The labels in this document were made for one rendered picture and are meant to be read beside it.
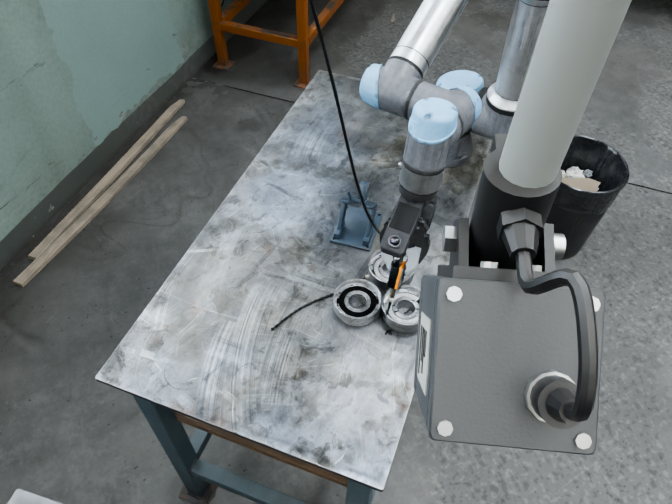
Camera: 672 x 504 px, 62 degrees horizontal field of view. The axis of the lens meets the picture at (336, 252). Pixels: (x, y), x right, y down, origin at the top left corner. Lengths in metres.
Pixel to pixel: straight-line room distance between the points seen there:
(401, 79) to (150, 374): 0.75
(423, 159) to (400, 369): 0.44
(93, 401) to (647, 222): 2.42
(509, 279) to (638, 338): 2.28
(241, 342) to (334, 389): 0.22
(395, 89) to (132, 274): 1.63
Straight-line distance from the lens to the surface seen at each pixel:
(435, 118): 0.92
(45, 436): 2.16
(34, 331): 2.40
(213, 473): 1.68
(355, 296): 1.22
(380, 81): 1.06
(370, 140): 1.63
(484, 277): 0.16
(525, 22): 1.30
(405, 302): 1.22
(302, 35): 3.16
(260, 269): 1.30
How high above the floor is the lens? 1.81
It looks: 50 degrees down
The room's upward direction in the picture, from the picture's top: 2 degrees clockwise
